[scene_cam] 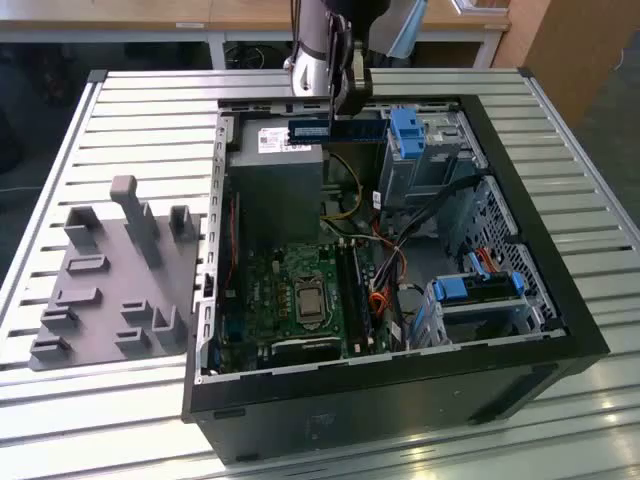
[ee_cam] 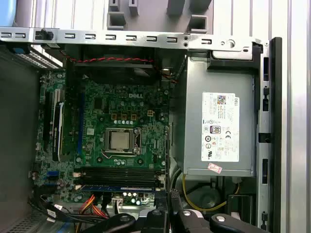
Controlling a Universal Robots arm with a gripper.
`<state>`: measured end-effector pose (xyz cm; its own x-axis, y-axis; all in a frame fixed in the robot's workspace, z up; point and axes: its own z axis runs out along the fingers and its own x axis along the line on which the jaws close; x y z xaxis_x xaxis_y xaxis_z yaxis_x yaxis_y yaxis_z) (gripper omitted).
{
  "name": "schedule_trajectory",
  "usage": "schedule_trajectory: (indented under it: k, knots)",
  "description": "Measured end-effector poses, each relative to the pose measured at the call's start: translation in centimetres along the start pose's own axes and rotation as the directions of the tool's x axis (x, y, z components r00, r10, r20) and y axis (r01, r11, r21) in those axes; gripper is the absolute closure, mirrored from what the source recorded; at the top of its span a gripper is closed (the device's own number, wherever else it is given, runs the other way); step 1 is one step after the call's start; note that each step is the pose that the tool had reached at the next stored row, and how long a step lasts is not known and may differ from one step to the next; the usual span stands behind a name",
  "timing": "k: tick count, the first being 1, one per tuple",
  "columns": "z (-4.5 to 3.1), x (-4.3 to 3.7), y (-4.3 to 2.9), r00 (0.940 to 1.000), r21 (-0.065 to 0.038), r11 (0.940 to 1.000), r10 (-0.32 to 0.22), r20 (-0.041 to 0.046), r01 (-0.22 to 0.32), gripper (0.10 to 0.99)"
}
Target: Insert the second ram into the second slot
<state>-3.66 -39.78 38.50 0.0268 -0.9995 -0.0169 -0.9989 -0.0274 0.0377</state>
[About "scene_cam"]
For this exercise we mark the blue RAM stick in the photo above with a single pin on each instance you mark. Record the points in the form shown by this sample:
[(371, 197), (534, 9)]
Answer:
[(350, 131)]

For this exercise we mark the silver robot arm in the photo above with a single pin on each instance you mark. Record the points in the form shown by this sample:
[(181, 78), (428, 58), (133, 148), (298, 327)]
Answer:
[(310, 40)]

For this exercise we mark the black RAM slot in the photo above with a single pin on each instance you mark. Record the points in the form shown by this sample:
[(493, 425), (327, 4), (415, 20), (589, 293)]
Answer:
[(350, 300), (343, 290)]

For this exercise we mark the blue disk carrier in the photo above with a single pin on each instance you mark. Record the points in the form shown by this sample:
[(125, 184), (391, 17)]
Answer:
[(407, 130), (450, 290)]

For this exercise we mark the metal disk bay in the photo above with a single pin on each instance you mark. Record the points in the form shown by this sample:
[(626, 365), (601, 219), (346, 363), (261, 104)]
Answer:
[(480, 320), (420, 175)]

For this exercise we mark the grey power supply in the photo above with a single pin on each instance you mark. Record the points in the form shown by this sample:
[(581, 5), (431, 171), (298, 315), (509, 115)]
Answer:
[(275, 195)]

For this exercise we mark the green motherboard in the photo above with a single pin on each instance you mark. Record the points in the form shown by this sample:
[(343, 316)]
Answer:
[(300, 255)]

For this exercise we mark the brown wooden cabinet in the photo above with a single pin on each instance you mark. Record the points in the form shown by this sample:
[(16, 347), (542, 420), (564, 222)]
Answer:
[(565, 50)]

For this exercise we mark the silver CPU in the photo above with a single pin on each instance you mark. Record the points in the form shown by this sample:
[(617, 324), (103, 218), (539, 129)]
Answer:
[(310, 302)]

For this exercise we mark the black graphics card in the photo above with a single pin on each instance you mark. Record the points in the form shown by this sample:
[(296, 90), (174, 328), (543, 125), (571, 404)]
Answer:
[(305, 352)]

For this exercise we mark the grey parts rack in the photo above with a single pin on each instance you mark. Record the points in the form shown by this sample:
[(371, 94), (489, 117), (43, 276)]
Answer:
[(115, 280)]

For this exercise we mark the black PC case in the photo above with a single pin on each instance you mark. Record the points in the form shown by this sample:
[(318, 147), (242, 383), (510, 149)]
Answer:
[(400, 400)]

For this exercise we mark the wooden desk with white frame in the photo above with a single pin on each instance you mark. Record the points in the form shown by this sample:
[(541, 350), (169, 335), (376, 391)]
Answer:
[(100, 15)]

